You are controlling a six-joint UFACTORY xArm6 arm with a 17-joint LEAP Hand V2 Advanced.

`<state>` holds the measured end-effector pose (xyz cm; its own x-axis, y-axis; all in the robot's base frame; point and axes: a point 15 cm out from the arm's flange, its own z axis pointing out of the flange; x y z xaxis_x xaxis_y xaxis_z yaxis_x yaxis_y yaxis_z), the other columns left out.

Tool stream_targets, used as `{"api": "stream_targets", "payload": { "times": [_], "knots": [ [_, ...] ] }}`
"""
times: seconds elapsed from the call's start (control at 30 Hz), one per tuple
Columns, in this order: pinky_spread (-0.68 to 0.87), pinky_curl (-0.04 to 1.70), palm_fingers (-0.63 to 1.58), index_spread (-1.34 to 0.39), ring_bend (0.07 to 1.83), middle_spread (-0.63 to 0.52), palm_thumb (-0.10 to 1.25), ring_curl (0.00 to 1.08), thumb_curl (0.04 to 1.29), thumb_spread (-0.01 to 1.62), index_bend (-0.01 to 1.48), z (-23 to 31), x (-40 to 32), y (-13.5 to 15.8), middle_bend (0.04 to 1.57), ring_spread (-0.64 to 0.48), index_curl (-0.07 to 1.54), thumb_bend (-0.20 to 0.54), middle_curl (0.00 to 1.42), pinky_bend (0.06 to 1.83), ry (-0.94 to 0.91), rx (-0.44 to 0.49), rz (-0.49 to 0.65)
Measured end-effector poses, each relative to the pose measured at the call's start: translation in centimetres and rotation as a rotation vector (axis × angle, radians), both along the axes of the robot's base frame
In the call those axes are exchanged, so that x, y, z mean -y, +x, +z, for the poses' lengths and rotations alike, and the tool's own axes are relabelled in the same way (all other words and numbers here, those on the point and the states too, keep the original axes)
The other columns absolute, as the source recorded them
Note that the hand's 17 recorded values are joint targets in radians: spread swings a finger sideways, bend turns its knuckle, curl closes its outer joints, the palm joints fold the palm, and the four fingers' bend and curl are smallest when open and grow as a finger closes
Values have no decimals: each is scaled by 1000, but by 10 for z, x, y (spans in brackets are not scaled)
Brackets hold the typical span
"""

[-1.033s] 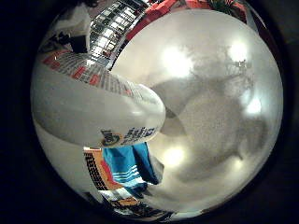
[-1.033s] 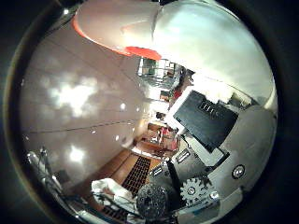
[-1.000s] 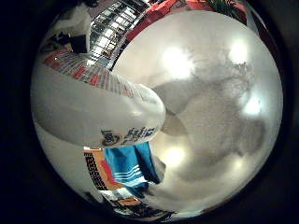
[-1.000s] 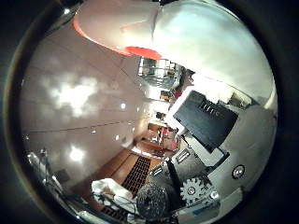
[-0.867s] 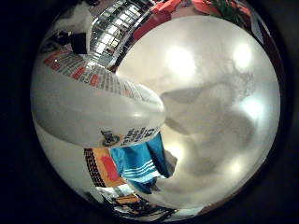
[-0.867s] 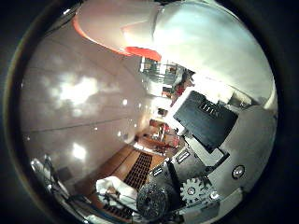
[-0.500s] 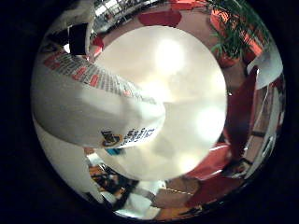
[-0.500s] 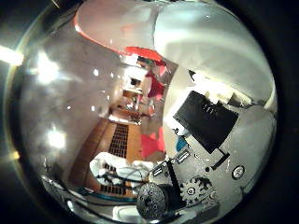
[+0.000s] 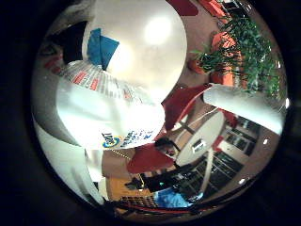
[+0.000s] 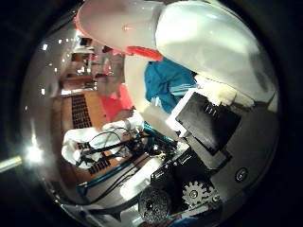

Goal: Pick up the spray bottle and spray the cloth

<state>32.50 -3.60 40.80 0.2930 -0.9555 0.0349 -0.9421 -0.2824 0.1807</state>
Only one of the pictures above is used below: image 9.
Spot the blue bag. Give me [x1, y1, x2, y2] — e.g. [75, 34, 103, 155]
[153, 187, 205, 210]

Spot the black chair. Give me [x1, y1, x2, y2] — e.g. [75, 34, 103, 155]
[59, 21, 89, 65]

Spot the dark shelving unit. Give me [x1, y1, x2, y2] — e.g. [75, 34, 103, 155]
[206, 117, 261, 196]

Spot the blue striped cloth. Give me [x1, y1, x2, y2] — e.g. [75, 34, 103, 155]
[87, 27, 120, 71]

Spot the orange planter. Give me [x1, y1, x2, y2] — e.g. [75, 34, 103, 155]
[187, 31, 244, 89]

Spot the yellow box with black grille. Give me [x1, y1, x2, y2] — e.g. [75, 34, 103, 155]
[106, 177, 158, 209]

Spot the green leafy plant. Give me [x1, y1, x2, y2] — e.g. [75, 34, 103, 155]
[191, 15, 281, 98]

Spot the round white side table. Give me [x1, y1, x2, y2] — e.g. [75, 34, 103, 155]
[173, 109, 227, 168]

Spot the white Shout spray bottle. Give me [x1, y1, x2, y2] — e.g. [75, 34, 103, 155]
[55, 58, 166, 151]

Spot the orange red plastic chair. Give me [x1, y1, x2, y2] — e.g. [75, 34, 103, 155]
[166, 0, 229, 20]

